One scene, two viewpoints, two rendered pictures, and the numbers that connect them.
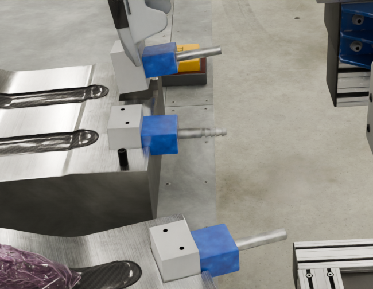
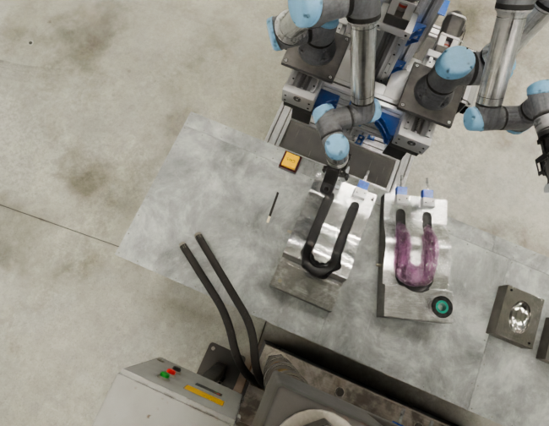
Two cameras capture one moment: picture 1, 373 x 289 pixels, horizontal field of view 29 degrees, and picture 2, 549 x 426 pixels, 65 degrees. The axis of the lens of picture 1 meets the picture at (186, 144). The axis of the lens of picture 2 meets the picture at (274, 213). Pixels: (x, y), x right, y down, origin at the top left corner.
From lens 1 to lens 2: 1.65 m
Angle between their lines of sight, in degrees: 55
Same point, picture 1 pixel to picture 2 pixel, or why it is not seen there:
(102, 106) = (339, 195)
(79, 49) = (250, 189)
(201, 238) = (400, 193)
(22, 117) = (332, 219)
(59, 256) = (392, 224)
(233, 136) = (135, 134)
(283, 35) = (47, 61)
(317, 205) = not seen: hidden behind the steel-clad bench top
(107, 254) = (393, 214)
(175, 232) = (400, 197)
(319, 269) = not seen: hidden behind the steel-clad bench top
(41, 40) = (234, 200)
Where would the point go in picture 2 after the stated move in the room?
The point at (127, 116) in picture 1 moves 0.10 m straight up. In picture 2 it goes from (361, 192) to (366, 183)
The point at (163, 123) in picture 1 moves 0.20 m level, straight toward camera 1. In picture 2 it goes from (363, 184) to (411, 199)
